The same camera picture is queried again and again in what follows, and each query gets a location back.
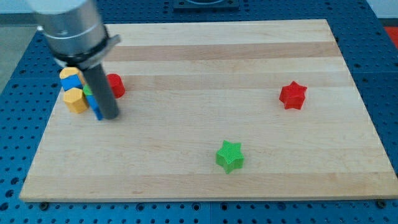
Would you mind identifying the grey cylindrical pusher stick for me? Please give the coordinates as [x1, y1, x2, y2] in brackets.
[83, 64, 119, 119]

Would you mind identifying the blue cube block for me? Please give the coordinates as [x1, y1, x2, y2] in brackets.
[60, 74, 83, 91]

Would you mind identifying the wooden board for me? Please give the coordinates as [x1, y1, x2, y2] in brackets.
[20, 19, 397, 202]

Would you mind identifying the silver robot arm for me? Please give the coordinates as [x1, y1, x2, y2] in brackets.
[27, 0, 121, 70]

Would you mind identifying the blue long block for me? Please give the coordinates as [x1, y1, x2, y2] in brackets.
[86, 95, 103, 121]

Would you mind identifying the green circle block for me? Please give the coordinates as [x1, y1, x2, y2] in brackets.
[83, 85, 93, 96]

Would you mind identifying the yellow block rear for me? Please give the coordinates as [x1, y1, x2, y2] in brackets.
[59, 67, 85, 85]

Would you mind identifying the red star block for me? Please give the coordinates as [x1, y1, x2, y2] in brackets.
[279, 81, 307, 110]

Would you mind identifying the red cylinder block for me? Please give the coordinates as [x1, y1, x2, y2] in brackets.
[106, 73, 126, 98]

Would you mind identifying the yellow hexagon block front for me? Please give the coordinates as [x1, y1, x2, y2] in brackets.
[63, 88, 89, 114]

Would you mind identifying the green star block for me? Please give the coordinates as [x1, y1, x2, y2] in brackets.
[216, 140, 245, 174]

